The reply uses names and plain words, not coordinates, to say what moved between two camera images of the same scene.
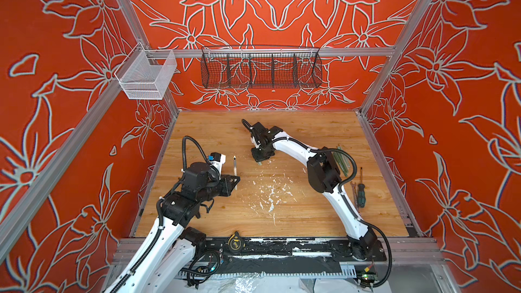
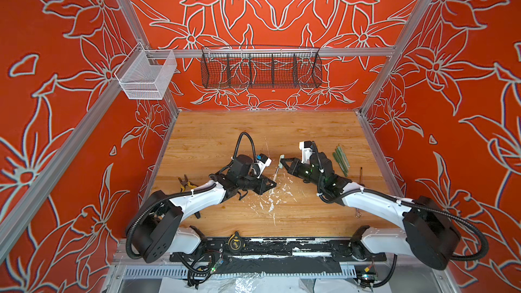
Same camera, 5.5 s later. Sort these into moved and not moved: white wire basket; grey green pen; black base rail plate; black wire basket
Moved: grey green pen
Not moved: black wire basket; white wire basket; black base rail plate
